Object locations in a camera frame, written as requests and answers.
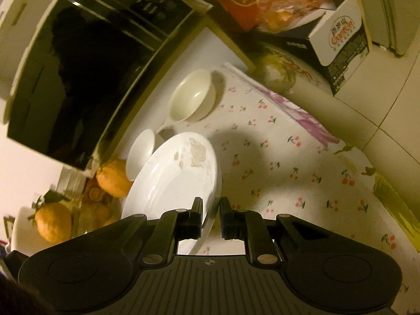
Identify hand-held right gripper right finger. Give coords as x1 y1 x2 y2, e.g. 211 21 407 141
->
219 197 312 266

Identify black and white microwave oven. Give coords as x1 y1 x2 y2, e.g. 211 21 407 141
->
0 0 214 171

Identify clear plastic bag of fruit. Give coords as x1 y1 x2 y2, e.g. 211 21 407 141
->
256 0 348 34

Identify white ceramic bowl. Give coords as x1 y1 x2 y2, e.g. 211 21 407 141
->
168 69 216 123

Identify black and white cardboard box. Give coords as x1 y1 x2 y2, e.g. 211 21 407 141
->
259 0 373 97

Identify purple patterned cloth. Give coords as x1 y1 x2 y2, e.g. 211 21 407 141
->
221 62 343 145

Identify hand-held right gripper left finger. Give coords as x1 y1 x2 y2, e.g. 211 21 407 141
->
112 197 203 267

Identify orange citrus fruit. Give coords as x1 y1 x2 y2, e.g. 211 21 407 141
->
34 202 73 244
96 160 133 198

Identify pale round vegetable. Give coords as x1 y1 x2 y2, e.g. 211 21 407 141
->
254 56 297 94

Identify cherry print white cloth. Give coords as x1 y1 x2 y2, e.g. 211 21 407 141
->
156 64 420 302

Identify clear plastic container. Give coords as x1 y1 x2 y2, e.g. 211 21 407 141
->
70 174 123 233

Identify red printed gift box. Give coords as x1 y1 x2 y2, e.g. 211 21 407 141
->
197 0 296 33

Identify small white bowl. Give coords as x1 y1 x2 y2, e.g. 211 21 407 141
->
125 129 165 182

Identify white refrigerator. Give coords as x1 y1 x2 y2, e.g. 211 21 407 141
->
353 0 420 56

